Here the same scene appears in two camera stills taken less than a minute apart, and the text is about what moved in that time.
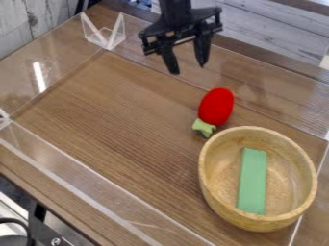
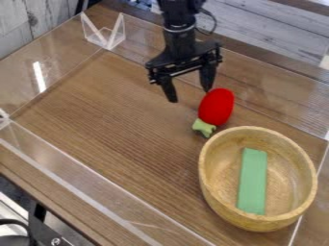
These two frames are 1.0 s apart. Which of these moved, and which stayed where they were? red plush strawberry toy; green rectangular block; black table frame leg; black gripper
Moved: black gripper
Stayed: red plush strawberry toy; black table frame leg; green rectangular block
